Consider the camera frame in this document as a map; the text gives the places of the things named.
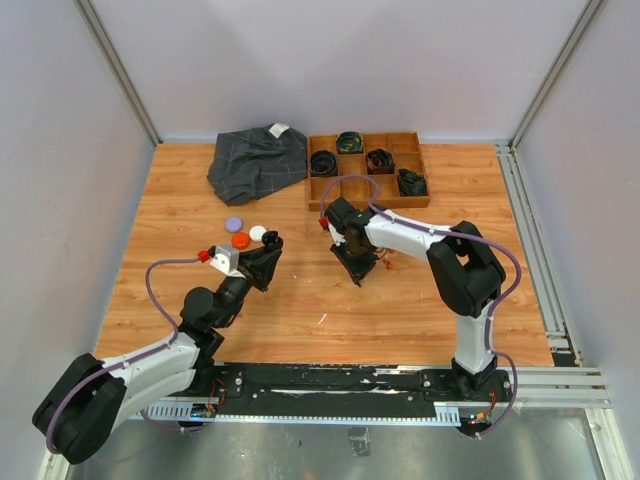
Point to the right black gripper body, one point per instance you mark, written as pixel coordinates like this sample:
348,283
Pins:
358,253

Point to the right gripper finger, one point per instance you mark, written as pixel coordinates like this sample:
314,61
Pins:
362,265
348,262

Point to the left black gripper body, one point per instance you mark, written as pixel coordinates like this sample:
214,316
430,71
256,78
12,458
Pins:
254,280

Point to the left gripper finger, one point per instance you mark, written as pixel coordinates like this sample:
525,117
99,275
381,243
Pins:
277,252
257,258

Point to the black earbud case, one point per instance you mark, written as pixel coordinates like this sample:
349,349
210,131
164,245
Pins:
271,239

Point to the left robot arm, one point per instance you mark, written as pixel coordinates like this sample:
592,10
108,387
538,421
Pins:
93,397

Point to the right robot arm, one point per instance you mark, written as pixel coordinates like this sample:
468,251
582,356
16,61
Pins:
467,274

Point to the white earbud case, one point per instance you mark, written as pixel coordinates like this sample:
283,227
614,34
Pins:
257,232

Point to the orange earbud case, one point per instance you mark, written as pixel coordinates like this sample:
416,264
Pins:
241,240

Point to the purple earbud case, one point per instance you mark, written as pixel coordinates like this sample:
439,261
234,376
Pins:
233,224

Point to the dark green rolled tie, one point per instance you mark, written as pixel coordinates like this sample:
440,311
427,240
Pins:
410,183

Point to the wooden compartment tray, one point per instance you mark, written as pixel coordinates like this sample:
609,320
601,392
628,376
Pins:
357,166

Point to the brown rolled belt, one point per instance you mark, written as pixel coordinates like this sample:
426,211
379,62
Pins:
380,161

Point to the black rolled belt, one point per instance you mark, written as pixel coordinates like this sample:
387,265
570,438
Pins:
323,163

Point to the grey checked cloth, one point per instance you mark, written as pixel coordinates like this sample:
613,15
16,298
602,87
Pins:
257,162

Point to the green patterned rolled tie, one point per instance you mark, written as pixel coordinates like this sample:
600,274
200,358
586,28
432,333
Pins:
350,142

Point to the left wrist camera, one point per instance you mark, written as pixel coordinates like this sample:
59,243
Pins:
225,259

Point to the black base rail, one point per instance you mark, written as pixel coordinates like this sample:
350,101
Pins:
336,392

